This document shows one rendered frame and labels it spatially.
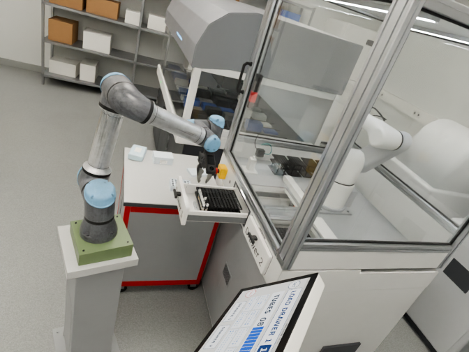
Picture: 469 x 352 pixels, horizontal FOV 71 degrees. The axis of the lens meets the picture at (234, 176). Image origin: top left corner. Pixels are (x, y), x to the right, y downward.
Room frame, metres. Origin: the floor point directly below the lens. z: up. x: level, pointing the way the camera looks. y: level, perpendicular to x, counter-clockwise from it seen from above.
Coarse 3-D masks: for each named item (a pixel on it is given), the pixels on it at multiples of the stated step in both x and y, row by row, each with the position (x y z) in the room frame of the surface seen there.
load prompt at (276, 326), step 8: (296, 288) 0.73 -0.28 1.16; (288, 296) 0.70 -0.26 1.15; (296, 296) 0.69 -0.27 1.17; (288, 304) 0.66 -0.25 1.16; (280, 312) 0.64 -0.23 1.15; (288, 312) 0.62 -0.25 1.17; (272, 320) 0.61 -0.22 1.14; (280, 320) 0.60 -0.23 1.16; (272, 328) 0.58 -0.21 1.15; (280, 328) 0.57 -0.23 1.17; (264, 336) 0.56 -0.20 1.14; (272, 336) 0.55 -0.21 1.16; (264, 344) 0.52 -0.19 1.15; (272, 344) 0.52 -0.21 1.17
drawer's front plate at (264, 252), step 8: (248, 216) 1.37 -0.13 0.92; (248, 224) 1.35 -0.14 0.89; (256, 224) 1.31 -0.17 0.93; (256, 232) 1.26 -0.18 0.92; (248, 240) 1.30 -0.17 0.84; (264, 240) 1.21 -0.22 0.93; (256, 248) 1.22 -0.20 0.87; (264, 248) 1.17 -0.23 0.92; (264, 256) 1.14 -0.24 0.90; (264, 264) 1.12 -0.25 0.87; (264, 272) 1.12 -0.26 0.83
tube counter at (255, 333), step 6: (258, 318) 0.64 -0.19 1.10; (264, 318) 0.63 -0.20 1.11; (258, 324) 0.61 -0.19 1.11; (264, 324) 0.60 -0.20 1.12; (252, 330) 0.59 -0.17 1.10; (258, 330) 0.58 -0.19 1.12; (252, 336) 0.57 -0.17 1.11; (258, 336) 0.56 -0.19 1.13; (246, 342) 0.55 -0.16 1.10; (252, 342) 0.54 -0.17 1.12; (240, 348) 0.54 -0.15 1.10; (246, 348) 0.53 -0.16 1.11; (252, 348) 0.52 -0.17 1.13
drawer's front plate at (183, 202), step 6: (180, 180) 1.48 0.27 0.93; (180, 186) 1.43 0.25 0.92; (180, 198) 1.38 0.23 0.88; (186, 198) 1.34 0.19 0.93; (180, 204) 1.36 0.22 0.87; (186, 204) 1.29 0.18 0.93; (180, 210) 1.34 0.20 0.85; (186, 210) 1.27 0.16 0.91; (180, 216) 1.31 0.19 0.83; (186, 216) 1.27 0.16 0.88
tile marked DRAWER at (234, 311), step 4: (236, 304) 0.76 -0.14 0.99; (240, 304) 0.75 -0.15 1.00; (244, 304) 0.74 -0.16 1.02; (232, 308) 0.74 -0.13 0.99; (236, 308) 0.73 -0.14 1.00; (240, 308) 0.72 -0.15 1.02; (232, 312) 0.71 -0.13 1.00; (236, 312) 0.71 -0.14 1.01; (228, 316) 0.70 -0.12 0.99; (232, 316) 0.69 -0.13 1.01; (236, 316) 0.68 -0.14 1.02; (224, 320) 0.69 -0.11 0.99; (228, 320) 0.68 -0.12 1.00; (232, 320) 0.67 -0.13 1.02
